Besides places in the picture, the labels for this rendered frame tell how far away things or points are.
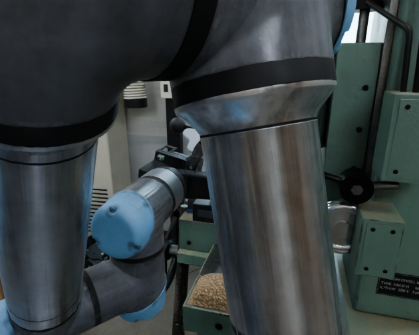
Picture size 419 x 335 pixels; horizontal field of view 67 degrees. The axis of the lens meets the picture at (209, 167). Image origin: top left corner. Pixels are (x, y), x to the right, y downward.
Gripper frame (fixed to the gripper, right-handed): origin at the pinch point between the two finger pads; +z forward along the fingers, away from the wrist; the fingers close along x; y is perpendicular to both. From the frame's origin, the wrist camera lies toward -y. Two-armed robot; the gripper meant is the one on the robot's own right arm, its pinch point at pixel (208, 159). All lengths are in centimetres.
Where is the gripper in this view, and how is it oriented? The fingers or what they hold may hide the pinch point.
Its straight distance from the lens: 70.4
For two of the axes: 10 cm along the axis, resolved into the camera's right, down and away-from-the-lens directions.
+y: -9.4, -3.0, 1.8
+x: -2.2, 9.1, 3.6
